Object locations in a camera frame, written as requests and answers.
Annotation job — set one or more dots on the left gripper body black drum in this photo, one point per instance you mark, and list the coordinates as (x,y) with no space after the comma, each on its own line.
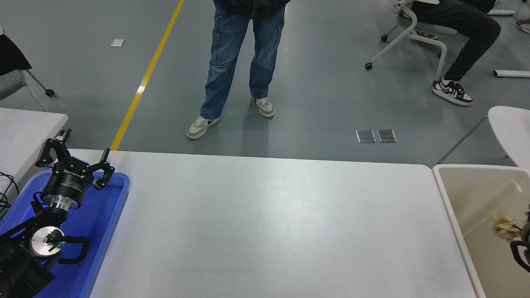
(66,182)

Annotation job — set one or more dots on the tan paper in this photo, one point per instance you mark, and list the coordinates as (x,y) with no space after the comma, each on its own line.
(506,225)

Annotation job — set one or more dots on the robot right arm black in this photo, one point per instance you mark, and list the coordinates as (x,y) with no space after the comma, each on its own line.
(522,252)

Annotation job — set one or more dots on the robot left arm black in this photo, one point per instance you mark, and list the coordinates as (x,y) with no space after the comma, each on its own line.
(20,273)

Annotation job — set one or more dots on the white rectangular side table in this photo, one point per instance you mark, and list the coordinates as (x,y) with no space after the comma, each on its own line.
(25,136)

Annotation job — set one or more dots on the blue plastic tray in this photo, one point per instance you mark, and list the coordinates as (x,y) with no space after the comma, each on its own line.
(103,215)

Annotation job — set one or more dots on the grey chair with castors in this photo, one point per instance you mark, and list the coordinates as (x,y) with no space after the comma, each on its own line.
(12,85)

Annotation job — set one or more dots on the black garment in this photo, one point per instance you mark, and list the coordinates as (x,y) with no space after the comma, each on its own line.
(10,54)

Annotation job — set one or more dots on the person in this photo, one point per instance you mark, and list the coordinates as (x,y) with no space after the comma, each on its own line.
(523,25)
(472,37)
(223,54)

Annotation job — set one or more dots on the metal floor plate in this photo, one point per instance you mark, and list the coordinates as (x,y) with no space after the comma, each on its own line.
(386,135)
(366,136)

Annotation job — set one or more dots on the grey white-framed chair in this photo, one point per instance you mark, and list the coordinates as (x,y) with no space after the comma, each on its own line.
(430,31)

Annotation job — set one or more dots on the large pale bin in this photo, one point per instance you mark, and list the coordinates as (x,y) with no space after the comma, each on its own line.
(476,207)

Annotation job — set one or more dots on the white round table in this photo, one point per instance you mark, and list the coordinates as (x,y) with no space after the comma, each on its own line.
(513,128)

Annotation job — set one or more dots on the white floor bar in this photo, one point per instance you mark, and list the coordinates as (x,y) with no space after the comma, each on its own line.
(511,73)

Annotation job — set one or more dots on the white stand base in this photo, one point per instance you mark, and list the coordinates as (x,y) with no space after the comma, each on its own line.
(503,12)

